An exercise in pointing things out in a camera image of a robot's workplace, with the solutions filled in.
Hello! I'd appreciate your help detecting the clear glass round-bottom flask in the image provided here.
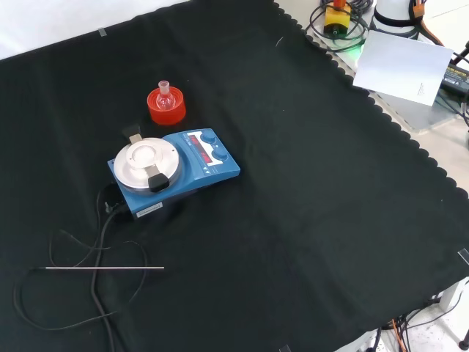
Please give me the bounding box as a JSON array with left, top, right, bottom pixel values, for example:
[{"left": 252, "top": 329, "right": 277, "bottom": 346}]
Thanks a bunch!
[{"left": 155, "top": 80, "right": 175, "bottom": 111}]

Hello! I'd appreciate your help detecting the heater with blue base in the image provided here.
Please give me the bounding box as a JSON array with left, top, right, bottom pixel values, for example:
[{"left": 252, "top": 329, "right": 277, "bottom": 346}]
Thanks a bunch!
[{"left": 106, "top": 124, "right": 242, "bottom": 221}]

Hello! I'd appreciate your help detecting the black cloth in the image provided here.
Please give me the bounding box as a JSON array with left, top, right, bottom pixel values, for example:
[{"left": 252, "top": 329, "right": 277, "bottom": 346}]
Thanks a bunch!
[{"left": 0, "top": 0, "right": 469, "bottom": 352}]

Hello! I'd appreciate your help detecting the thin steel probe rod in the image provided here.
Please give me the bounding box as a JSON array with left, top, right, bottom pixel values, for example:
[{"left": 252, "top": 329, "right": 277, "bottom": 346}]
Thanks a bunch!
[{"left": 44, "top": 265, "right": 166, "bottom": 271}]

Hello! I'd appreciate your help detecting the yellow stop button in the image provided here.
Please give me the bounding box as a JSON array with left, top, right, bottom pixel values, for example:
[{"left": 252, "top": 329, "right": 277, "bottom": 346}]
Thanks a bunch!
[{"left": 323, "top": 0, "right": 352, "bottom": 36}]

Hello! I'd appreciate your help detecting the pale board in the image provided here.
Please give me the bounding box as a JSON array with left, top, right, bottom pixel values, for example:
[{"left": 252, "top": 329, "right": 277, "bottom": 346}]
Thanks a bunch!
[{"left": 352, "top": 29, "right": 454, "bottom": 107}]

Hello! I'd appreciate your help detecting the black power adapter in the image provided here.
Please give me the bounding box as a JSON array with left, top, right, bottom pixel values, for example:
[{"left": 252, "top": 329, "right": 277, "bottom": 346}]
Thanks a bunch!
[{"left": 439, "top": 62, "right": 469, "bottom": 97}]

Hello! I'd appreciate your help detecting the white table leg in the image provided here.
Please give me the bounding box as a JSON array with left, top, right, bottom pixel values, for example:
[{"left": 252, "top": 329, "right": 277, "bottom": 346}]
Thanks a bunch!
[{"left": 438, "top": 280, "right": 469, "bottom": 324}]

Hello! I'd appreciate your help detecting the red flask ring stand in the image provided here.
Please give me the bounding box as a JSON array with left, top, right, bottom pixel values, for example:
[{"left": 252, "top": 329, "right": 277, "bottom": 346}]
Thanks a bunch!
[{"left": 147, "top": 87, "right": 187, "bottom": 127}]

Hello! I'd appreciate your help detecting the thin black probe cable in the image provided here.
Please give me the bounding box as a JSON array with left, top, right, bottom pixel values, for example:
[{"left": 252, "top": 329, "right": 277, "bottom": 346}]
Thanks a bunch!
[{"left": 12, "top": 229, "right": 149, "bottom": 331}]

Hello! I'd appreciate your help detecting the black coiled cable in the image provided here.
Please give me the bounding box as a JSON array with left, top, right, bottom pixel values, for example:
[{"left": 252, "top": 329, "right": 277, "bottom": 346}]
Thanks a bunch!
[{"left": 307, "top": 0, "right": 371, "bottom": 53}]

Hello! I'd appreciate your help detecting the thick black power cable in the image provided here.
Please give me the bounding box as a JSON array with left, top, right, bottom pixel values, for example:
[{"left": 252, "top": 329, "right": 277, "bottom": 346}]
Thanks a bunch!
[{"left": 90, "top": 200, "right": 128, "bottom": 352}]

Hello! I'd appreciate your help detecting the orange cable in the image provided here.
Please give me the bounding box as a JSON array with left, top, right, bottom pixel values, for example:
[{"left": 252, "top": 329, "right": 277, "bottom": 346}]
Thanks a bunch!
[{"left": 409, "top": 0, "right": 446, "bottom": 47}]

